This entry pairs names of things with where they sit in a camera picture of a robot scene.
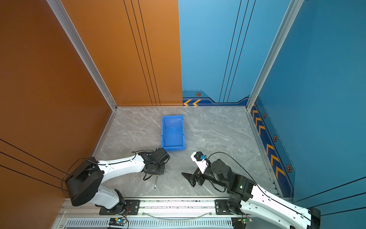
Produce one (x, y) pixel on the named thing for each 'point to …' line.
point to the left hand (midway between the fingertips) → (162, 169)
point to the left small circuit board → (117, 221)
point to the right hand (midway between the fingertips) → (187, 167)
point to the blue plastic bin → (172, 134)
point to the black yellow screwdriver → (156, 182)
